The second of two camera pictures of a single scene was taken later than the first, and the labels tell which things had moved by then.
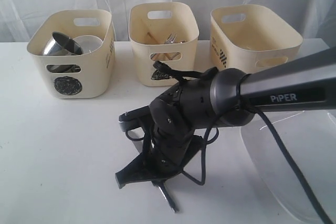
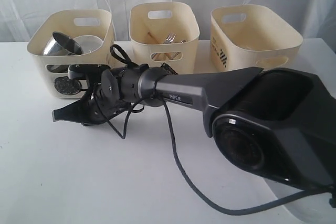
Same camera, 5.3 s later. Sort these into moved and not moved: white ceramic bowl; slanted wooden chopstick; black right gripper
Moved: black right gripper
Not moved: slanted wooden chopstick; white ceramic bowl
